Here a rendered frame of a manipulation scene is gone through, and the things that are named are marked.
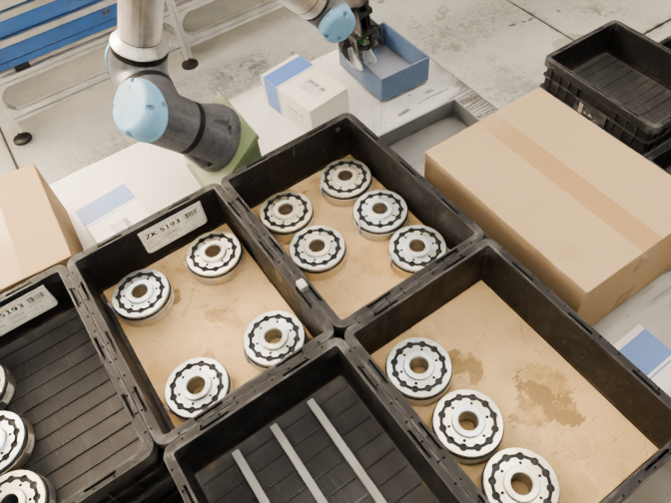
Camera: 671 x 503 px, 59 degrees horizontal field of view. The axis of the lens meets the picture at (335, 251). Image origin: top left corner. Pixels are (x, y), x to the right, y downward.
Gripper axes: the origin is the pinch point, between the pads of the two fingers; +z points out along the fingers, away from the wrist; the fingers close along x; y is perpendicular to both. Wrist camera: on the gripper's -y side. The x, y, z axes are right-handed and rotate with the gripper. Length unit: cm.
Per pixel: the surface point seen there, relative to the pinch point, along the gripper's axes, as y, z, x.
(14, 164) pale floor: -124, 67, -109
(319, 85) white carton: 3.1, -3.7, -13.4
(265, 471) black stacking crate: 80, -13, -67
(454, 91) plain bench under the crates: 16.5, 8.4, 17.6
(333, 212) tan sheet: 43, -10, -33
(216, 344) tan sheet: 56, -13, -64
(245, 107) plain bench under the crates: -11.6, 3.8, -29.5
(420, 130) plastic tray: 23.4, 6.4, 1.8
